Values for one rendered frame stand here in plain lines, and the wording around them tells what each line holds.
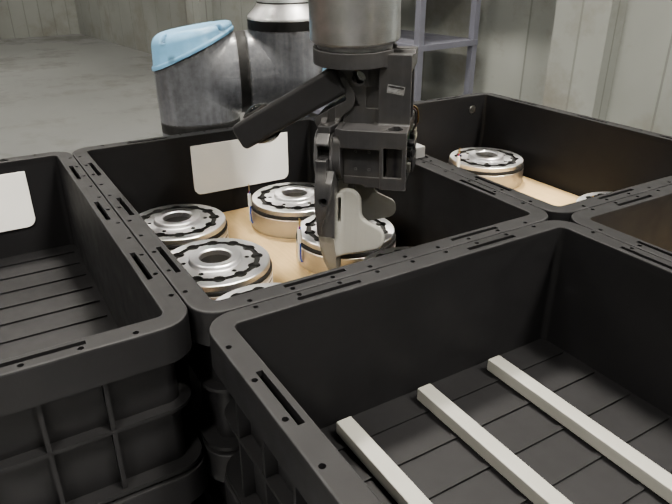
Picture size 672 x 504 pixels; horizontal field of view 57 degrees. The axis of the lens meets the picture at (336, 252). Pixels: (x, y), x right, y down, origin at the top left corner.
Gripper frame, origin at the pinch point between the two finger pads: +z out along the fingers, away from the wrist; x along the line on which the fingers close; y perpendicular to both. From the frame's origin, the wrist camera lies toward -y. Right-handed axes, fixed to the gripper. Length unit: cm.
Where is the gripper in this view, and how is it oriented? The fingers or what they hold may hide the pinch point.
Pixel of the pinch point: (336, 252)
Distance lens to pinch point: 62.0
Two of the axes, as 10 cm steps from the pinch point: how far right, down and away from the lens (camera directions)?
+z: 0.2, 8.7, 4.8
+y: 9.7, 1.0, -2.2
